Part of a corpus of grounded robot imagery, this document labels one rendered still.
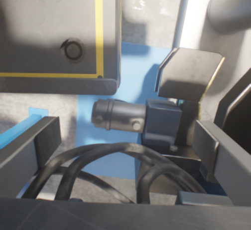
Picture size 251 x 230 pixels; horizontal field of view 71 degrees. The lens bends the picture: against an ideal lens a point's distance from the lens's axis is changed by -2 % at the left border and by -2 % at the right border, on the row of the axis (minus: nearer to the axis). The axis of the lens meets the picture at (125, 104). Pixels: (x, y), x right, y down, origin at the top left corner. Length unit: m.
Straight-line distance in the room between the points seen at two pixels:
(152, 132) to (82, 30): 0.39
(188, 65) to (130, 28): 0.58
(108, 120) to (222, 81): 0.68
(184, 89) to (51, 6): 0.43
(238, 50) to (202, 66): 0.50
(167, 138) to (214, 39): 0.60
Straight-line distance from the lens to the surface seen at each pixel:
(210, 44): 1.02
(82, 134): 1.12
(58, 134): 0.17
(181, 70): 0.59
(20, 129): 1.10
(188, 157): 0.61
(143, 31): 1.10
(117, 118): 0.60
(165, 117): 0.59
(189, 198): 0.25
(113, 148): 0.41
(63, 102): 1.21
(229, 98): 0.21
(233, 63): 1.08
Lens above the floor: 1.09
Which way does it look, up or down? 74 degrees down
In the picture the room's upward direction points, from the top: 174 degrees counter-clockwise
